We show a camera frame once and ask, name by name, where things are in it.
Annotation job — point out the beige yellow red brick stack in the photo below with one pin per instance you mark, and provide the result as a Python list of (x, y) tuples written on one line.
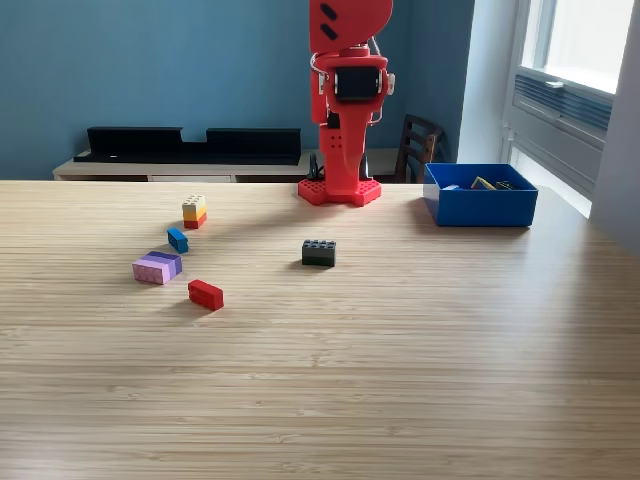
[(194, 212)]

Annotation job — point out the dark wooden chair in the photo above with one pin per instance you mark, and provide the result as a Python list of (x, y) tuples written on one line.
[(415, 145)]

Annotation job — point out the black table clamp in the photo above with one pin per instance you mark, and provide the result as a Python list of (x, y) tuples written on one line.
[(314, 167), (368, 170)]

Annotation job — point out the blue plastic bin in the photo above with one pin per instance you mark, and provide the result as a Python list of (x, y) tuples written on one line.
[(485, 207)]

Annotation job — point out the dark grey brick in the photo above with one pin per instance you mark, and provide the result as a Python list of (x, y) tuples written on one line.
[(318, 254)]

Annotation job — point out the grey window vent grille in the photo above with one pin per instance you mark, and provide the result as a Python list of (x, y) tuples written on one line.
[(575, 107)]

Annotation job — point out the blue and white brick stack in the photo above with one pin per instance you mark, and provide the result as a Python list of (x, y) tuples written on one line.
[(451, 188)]

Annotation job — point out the pale wooden sideboard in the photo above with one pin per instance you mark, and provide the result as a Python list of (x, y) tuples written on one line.
[(175, 171)]

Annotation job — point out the white window frame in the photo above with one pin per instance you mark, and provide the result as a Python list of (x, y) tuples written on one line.
[(575, 40)]

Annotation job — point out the small blue brick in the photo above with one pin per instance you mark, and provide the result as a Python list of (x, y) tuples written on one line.
[(178, 241)]

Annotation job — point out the yellow toy digger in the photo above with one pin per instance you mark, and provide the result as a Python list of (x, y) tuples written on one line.
[(482, 184)]

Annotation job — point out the pink and purple brick stack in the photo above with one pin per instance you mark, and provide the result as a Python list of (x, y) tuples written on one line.
[(157, 267)]

